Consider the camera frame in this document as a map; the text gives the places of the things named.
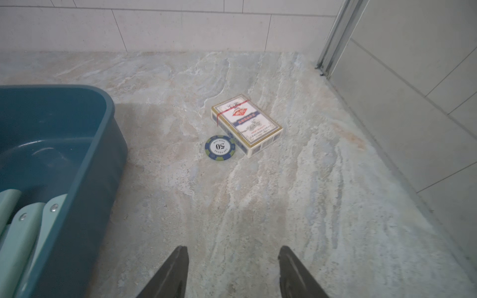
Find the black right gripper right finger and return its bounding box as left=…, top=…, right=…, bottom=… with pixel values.
left=278, top=246, right=329, bottom=298

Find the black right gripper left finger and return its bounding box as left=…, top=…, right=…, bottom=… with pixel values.
left=137, top=246, right=189, bottom=298

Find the mint folding knife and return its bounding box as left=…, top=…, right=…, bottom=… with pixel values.
left=0, top=189, right=22, bottom=235
left=27, top=194, right=67, bottom=276

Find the dark teal storage box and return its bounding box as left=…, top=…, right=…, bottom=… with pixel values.
left=1, top=85, right=128, bottom=298

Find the mint knife edge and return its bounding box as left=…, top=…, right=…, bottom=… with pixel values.
left=1, top=202, right=45, bottom=298

